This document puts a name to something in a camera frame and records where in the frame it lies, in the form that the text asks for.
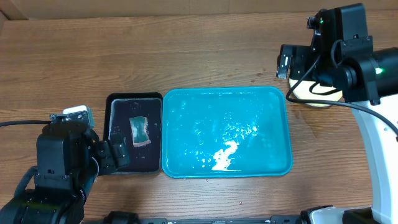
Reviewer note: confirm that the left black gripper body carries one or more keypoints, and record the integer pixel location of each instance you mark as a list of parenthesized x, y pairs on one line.
[(104, 158)]

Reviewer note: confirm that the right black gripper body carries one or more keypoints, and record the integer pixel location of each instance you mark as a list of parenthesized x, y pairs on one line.
[(301, 60)]

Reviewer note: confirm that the yellow-green plate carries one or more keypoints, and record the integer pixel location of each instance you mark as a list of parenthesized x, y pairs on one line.
[(303, 92)]

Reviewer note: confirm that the orange green sponge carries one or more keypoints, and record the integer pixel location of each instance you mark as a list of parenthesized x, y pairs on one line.
[(140, 135)]

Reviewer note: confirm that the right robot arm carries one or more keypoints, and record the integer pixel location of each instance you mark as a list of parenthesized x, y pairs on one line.
[(341, 57)]

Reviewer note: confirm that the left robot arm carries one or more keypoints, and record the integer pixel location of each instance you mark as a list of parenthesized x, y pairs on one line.
[(70, 156)]

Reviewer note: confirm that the black water tray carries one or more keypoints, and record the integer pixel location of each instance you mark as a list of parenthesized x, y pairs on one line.
[(120, 107)]

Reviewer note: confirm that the teal plastic tray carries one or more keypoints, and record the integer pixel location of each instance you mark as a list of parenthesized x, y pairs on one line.
[(225, 132)]

